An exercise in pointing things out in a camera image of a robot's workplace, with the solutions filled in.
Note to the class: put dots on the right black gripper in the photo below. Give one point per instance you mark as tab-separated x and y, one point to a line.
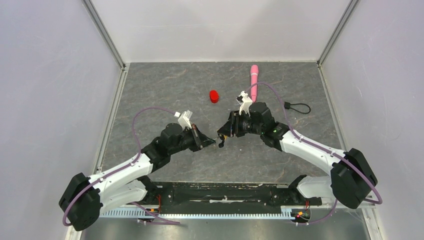
232	127

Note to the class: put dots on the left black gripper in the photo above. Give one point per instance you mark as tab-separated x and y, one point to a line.
200	140

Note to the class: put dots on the yellow black padlock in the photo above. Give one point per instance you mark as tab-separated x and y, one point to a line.
222	138

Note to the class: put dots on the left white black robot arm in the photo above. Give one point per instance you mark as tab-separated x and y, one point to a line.
87	197

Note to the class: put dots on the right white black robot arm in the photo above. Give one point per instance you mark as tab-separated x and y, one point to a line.
350	179

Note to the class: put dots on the red cylindrical cap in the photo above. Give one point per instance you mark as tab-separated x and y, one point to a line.
214	96

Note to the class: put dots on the pink pen-shaped stick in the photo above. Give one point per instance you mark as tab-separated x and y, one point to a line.
254	72

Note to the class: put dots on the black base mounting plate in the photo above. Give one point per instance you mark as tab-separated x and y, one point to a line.
224	198

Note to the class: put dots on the white slotted cable duct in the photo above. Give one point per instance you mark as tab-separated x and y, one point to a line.
138	213

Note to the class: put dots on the left aluminium frame rail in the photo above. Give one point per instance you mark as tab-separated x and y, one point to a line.
117	88

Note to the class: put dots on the aluminium frame rail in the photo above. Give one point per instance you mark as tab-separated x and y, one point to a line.
117	88
327	67

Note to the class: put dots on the right aluminium frame rail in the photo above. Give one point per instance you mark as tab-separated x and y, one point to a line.
327	67

